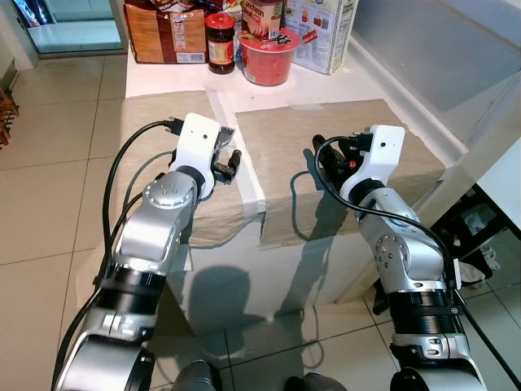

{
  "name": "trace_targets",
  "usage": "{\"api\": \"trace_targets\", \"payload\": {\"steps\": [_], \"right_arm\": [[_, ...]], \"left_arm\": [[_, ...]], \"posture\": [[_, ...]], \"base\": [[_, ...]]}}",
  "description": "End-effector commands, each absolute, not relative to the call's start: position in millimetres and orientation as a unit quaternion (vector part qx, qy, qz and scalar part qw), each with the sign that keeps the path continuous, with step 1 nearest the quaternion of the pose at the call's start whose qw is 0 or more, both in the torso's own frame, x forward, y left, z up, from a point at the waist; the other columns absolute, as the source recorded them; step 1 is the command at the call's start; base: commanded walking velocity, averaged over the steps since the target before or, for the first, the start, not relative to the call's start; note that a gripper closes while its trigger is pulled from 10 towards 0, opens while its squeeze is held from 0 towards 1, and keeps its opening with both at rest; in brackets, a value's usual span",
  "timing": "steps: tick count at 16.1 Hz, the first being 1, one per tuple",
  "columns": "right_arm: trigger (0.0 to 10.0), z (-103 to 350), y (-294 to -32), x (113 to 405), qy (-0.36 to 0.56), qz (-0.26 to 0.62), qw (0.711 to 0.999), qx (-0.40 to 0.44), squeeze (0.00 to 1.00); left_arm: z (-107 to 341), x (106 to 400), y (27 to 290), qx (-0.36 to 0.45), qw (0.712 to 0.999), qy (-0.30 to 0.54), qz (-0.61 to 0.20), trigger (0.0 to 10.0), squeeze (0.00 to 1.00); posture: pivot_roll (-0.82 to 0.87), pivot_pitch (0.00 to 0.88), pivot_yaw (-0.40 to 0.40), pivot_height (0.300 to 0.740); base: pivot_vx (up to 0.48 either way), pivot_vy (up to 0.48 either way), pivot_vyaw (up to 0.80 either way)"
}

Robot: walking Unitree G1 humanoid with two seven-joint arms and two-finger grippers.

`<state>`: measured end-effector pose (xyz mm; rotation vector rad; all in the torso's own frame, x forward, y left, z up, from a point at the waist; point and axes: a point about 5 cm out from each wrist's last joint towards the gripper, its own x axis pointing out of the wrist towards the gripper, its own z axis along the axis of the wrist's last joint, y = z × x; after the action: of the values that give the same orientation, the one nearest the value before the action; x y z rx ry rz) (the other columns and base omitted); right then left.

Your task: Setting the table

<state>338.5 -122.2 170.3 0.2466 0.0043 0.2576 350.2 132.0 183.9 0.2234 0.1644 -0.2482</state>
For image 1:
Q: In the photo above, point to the printed food can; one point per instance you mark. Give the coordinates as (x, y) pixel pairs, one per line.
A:
(262, 16)

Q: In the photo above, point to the white crumpled cloth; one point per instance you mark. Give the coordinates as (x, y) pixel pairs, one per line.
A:
(480, 265)

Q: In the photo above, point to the dark sauce jar red label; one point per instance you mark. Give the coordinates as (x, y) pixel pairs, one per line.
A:
(220, 49)

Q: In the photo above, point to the glass door panel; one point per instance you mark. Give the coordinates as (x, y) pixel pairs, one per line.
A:
(73, 28)

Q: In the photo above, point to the dark storage rack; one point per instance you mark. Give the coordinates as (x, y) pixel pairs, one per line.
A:
(468, 224)

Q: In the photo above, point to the red instant noodle bowl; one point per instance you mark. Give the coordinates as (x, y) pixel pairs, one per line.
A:
(269, 63)

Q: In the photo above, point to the white printed carton box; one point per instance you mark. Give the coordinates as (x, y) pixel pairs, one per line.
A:
(326, 32)

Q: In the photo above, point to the brown food package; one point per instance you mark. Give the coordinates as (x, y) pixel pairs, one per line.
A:
(155, 32)

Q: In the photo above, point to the grey left robot leg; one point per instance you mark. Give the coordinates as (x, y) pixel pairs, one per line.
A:
(197, 377)

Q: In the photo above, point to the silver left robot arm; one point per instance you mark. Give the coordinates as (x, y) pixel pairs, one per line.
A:
(155, 220)

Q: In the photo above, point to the grey robot leg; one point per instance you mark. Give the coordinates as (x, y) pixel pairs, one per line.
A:
(316, 383)
(197, 377)

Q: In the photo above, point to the brown wooden rack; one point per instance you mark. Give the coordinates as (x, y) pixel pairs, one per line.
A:
(6, 118)

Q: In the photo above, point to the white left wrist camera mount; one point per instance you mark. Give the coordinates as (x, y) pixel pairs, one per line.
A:
(195, 142)

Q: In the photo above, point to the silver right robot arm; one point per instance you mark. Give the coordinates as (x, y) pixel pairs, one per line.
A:
(411, 261)

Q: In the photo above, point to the grey right robot leg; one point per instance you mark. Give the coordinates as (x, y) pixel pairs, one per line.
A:
(316, 383)

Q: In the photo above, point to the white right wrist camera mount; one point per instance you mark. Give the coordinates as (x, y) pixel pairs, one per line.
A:
(378, 155)

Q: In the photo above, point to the beige cloth placemat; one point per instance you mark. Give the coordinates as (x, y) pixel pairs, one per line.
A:
(277, 138)
(146, 114)

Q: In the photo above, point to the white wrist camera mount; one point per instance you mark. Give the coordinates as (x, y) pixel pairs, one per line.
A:
(378, 155)
(195, 142)

